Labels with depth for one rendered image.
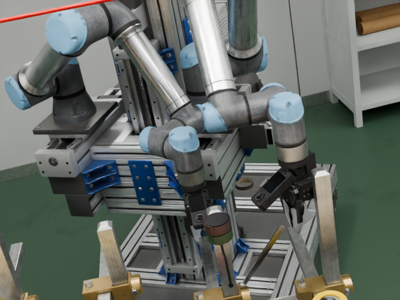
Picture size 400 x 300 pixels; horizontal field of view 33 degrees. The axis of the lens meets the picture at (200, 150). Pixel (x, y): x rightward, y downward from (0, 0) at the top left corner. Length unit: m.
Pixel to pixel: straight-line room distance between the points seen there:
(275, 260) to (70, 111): 1.08
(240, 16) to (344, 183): 1.94
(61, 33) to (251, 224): 1.52
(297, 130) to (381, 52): 3.13
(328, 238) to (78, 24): 0.85
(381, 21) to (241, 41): 2.30
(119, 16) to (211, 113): 0.48
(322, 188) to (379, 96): 2.79
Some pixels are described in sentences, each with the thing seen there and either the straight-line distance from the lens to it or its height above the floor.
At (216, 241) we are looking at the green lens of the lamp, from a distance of 1.51.
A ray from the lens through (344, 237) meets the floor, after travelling 3.31.
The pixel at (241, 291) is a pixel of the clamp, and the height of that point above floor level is 0.87.
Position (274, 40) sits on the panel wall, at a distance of 4.37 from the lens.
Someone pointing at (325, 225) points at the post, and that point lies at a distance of 1.62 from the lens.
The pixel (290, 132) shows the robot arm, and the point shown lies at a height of 1.24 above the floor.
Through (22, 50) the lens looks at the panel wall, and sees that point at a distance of 4.19.
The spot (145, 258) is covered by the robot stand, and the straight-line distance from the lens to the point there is 3.03.
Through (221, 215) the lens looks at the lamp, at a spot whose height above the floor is 1.11.
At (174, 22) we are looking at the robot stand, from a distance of 2.29.
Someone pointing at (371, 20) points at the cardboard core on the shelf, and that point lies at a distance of 4.24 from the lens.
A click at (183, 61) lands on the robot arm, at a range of 2.10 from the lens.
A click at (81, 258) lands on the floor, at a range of 3.53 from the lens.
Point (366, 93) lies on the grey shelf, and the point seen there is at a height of 0.13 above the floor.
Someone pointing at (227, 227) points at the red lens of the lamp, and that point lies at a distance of 1.50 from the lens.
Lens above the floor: 1.94
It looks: 27 degrees down
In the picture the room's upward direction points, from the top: 11 degrees counter-clockwise
